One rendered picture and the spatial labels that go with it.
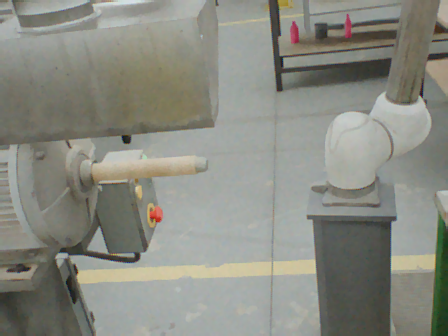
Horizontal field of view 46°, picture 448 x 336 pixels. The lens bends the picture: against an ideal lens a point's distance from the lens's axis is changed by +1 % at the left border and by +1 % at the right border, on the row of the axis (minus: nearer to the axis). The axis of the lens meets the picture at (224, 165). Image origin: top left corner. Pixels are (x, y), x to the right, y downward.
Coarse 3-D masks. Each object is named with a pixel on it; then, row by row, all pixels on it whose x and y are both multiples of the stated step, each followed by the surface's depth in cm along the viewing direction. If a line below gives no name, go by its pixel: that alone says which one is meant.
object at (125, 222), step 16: (112, 160) 124; (128, 160) 123; (112, 192) 116; (128, 192) 115; (144, 192) 124; (96, 208) 118; (112, 208) 118; (128, 208) 118; (144, 208) 123; (112, 224) 120; (128, 224) 120; (144, 224) 122; (112, 240) 123; (128, 240) 122; (144, 240) 122; (96, 256) 126; (112, 256) 127
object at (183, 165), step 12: (180, 156) 88; (192, 156) 88; (96, 168) 89; (108, 168) 89; (120, 168) 89; (132, 168) 88; (144, 168) 88; (156, 168) 88; (168, 168) 87; (180, 168) 87; (192, 168) 87; (96, 180) 90; (108, 180) 90
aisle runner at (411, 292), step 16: (400, 272) 237; (416, 272) 236; (432, 272) 234; (400, 288) 229; (416, 288) 227; (432, 288) 226; (400, 304) 220; (416, 304) 219; (400, 320) 213; (416, 320) 212
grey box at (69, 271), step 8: (56, 256) 126; (64, 256) 125; (64, 264) 125; (72, 264) 128; (64, 272) 124; (72, 272) 127; (64, 280) 124; (72, 280) 127; (72, 288) 127; (80, 288) 131; (72, 296) 127; (80, 296) 130; (72, 304) 127; (80, 304) 132; (80, 312) 131; (88, 312) 134; (80, 320) 131; (88, 320) 134; (88, 328) 135
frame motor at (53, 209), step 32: (0, 160) 81; (32, 160) 80; (64, 160) 87; (0, 192) 82; (32, 192) 80; (64, 192) 85; (96, 192) 100; (0, 224) 84; (32, 224) 82; (64, 224) 86; (0, 256) 94; (32, 256) 92
